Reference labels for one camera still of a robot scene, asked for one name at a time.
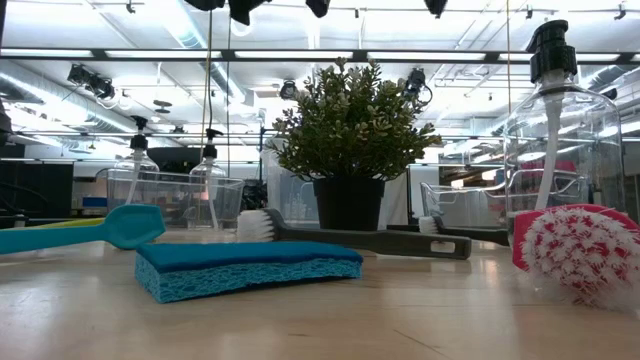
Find black cabinets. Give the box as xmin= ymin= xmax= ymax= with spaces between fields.
xmin=0 ymin=142 xmax=75 ymax=220

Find clear soap pump bottle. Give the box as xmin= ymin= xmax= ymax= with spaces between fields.
xmin=113 ymin=114 xmax=161 ymax=206
xmin=188 ymin=128 xmax=229 ymax=230
xmin=503 ymin=19 xmax=627 ymax=241

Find black overhead crossbar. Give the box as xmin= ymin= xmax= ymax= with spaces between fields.
xmin=0 ymin=47 xmax=640 ymax=65

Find clear rectangular plastic tub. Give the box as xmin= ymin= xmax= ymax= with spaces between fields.
xmin=259 ymin=135 xmax=321 ymax=230

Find black ceiling lamp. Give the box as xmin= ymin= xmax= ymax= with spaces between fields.
xmin=278 ymin=78 xmax=300 ymax=101

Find black stand pole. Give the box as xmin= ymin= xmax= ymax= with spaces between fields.
xmin=241 ymin=127 xmax=270 ymax=212

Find yellowish hanging cord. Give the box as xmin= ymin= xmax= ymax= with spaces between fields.
xmin=505 ymin=0 xmax=513 ymax=117

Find black ceiling camera with cable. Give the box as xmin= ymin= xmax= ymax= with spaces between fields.
xmin=403 ymin=67 xmax=434 ymax=107

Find green potted plant black pot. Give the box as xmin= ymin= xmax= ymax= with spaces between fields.
xmin=272 ymin=56 xmax=444 ymax=232

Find grey dish brush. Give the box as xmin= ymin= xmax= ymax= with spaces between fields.
xmin=235 ymin=207 xmax=473 ymax=261
xmin=418 ymin=214 xmax=511 ymax=247

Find dark blue sponge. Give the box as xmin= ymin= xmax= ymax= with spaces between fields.
xmin=133 ymin=241 xmax=365 ymax=305

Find black ceiling spotlight cluster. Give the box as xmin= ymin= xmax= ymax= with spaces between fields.
xmin=67 ymin=63 xmax=117 ymax=101

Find clear plastic bin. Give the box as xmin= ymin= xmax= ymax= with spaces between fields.
xmin=420 ymin=168 xmax=592 ymax=236
xmin=105 ymin=168 xmax=245 ymax=232

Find red dish brush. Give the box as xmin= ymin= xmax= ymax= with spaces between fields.
xmin=511 ymin=203 xmax=640 ymax=314

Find white panel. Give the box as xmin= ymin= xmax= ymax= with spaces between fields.
xmin=378 ymin=164 xmax=442 ymax=227

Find blue dish brush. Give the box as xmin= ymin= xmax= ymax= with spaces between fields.
xmin=0 ymin=203 xmax=167 ymax=256

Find dark round background machine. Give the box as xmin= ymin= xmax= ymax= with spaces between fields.
xmin=146 ymin=146 xmax=202 ymax=175

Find silver ventilation duct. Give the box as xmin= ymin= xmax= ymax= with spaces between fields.
xmin=0 ymin=59 xmax=139 ymax=136

